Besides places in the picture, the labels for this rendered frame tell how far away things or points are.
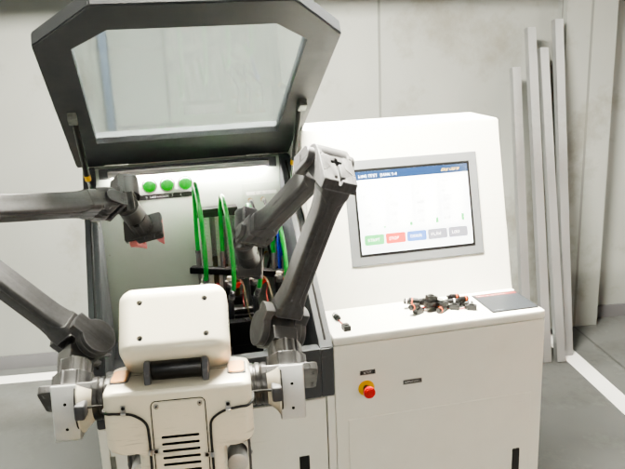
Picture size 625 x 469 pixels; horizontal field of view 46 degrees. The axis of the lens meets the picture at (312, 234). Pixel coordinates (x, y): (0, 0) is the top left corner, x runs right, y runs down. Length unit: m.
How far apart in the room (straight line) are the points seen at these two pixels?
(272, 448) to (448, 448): 0.59
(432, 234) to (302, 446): 0.81
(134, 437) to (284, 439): 0.94
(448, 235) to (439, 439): 0.67
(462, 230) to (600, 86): 2.26
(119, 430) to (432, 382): 1.20
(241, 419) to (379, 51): 3.13
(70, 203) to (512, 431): 1.59
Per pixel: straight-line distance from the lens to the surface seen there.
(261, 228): 1.75
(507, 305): 2.45
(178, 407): 1.42
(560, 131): 4.36
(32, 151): 4.36
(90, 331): 1.59
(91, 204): 1.80
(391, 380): 2.31
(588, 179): 4.68
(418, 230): 2.47
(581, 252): 4.79
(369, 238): 2.42
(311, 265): 1.51
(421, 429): 2.43
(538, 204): 4.28
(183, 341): 1.41
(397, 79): 4.31
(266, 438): 2.30
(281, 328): 1.55
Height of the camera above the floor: 1.86
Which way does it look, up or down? 16 degrees down
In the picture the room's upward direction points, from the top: 2 degrees counter-clockwise
